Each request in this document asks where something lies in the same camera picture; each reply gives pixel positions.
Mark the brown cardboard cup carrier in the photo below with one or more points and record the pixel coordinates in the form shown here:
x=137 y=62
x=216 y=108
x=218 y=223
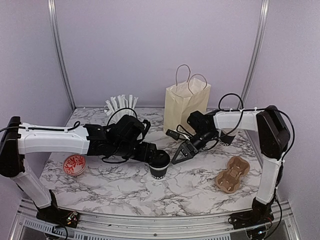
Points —
x=229 y=180

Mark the black paper coffee cup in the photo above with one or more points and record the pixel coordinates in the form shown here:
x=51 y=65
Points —
x=158 y=173

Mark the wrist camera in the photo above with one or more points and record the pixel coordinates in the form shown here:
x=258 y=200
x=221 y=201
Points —
x=176 y=135
x=147 y=126

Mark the aluminium frame post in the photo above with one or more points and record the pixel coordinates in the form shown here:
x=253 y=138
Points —
x=257 y=46
x=59 y=52

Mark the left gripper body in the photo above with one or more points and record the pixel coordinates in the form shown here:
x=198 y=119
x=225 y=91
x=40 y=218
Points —
x=144 y=155

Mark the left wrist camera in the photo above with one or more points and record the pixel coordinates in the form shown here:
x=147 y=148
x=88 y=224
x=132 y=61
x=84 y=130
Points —
x=147 y=126

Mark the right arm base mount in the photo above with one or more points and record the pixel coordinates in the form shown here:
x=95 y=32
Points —
x=259 y=214

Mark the white wrapped straws bundle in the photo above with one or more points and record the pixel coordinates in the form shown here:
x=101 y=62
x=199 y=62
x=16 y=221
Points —
x=125 y=105

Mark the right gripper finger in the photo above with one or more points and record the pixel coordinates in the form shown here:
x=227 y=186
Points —
x=175 y=159
x=187 y=152

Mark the black cup lid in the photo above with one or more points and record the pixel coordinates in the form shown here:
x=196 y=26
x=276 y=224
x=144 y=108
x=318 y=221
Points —
x=161 y=159

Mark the left aluminium frame post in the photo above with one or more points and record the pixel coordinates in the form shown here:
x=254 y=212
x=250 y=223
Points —
x=59 y=52

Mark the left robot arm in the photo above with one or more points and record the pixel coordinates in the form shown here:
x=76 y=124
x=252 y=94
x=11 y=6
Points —
x=124 y=139

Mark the cream paper bag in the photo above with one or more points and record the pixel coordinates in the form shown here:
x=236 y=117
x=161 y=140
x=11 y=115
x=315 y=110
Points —
x=184 y=98

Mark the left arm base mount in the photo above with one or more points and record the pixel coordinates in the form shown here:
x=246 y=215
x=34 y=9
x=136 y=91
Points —
x=54 y=214

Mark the right aluminium frame post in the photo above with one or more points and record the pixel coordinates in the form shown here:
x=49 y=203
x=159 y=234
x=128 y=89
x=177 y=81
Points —
x=257 y=46

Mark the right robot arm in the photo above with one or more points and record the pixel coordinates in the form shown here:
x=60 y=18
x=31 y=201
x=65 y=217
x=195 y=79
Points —
x=275 y=140

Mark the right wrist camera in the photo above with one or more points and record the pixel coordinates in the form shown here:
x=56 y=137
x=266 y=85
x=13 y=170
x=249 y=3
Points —
x=176 y=135

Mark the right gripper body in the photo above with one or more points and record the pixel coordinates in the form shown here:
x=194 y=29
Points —
x=207 y=136

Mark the front aluminium rail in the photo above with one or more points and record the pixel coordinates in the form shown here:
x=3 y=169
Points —
x=102 y=226

